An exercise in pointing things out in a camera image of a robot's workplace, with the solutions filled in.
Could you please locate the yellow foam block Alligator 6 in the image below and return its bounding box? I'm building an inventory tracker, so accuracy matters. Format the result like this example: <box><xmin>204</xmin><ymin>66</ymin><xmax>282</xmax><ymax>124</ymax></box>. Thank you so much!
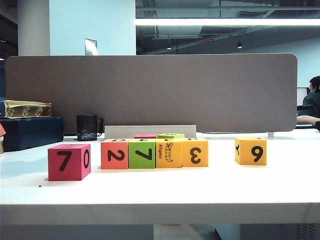
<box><xmin>155</xmin><ymin>138</ymin><xmax>184</xmax><ymax>169</ymax></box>

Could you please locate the green foam block Duck 7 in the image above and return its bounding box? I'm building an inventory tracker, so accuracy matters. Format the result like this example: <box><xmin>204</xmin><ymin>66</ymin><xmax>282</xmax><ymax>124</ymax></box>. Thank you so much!
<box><xmin>128</xmin><ymin>138</ymin><xmax>157</xmax><ymax>170</ymax></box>

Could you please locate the yellow foam block 3 T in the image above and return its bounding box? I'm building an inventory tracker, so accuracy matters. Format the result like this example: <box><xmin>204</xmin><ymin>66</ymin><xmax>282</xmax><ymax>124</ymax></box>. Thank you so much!
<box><xmin>181</xmin><ymin>137</ymin><xmax>209</xmax><ymax>168</ymax></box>

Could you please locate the orange foam block number 2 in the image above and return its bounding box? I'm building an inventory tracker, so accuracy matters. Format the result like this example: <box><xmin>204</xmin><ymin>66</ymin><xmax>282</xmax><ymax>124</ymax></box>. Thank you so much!
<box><xmin>100</xmin><ymin>138</ymin><xmax>130</xmax><ymax>170</ymax></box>

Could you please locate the large pink block 7 0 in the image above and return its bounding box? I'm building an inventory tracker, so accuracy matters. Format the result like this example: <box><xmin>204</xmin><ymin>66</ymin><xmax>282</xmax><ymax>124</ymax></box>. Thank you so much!
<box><xmin>47</xmin><ymin>143</ymin><xmax>92</xmax><ymax>182</ymax></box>

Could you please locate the green foam block N 7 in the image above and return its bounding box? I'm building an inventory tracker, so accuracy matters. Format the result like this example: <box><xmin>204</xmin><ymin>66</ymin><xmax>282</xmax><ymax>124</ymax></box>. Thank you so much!
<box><xmin>156</xmin><ymin>132</ymin><xmax>186</xmax><ymax>140</ymax></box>

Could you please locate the small pink foam block 0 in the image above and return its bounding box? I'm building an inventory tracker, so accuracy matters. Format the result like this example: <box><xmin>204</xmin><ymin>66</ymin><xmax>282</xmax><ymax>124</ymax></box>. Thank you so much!
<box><xmin>134</xmin><ymin>133</ymin><xmax>158</xmax><ymax>140</ymax></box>

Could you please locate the brown grey desk divider panel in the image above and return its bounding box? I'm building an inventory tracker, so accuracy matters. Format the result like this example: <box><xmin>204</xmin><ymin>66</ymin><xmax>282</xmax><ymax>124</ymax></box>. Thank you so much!
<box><xmin>4</xmin><ymin>53</ymin><xmax>299</xmax><ymax>133</ymax></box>

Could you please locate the black mug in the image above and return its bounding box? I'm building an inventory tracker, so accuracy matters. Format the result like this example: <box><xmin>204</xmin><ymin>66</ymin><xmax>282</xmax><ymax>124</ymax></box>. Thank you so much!
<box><xmin>76</xmin><ymin>114</ymin><xmax>104</xmax><ymax>141</ymax></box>

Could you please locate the yellow foam block Y 9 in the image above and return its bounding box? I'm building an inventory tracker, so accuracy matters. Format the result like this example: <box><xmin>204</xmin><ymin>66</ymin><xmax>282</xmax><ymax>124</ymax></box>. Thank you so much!
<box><xmin>234</xmin><ymin>136</ymin><xmax>268</xmax><ymax>166</ymax></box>

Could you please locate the dark blue hard case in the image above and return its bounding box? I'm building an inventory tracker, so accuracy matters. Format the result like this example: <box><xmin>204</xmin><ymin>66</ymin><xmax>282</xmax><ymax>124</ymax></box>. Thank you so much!
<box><xmin>0</xmin><ymin>116</ymin><xmax>65</xmax><ymax>153</ymax></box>

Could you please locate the gold ornate gift box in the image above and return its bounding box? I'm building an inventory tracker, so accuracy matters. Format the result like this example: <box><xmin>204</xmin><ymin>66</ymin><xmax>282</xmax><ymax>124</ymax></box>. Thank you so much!
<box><xmin>4</xmin><ymin>99</ymin><xmax>53</xmax><ymax>119</ymax></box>

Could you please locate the background computer monitor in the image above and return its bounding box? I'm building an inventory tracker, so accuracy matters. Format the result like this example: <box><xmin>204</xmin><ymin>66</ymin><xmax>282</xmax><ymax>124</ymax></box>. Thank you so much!
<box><xmin>297</xmin><ymin>87</ymin><xmax>309</xmax><ymax>107</ymax></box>

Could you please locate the seated person in dark top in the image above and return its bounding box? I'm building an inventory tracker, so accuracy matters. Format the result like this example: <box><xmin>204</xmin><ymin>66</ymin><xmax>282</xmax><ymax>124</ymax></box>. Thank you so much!
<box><xmin>297</xmin><ymin>75</ymin><xmax>320</xmax><ymax>125</ymax></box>

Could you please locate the white round column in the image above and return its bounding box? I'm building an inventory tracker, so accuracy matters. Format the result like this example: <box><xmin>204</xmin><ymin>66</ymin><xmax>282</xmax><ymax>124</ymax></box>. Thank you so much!
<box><xmin>17</xmin><ymin>0</ymin><xmax>51</xmax><ymax>57</ymax></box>

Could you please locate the dark grey vented cabinet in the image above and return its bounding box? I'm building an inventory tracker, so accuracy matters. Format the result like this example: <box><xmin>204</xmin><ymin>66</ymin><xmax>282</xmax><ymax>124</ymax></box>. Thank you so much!
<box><xmin>239</xmin><ymin>223</ymin><xmax>320</xmax><ymax>240</ymax></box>

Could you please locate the framed wall sign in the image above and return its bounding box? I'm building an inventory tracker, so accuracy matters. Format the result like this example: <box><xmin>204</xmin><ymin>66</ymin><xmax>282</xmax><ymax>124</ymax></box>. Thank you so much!
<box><xmin>84</xmin><ymin>37</ymin><xmax>98</xmax><ymax>56</ymax></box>

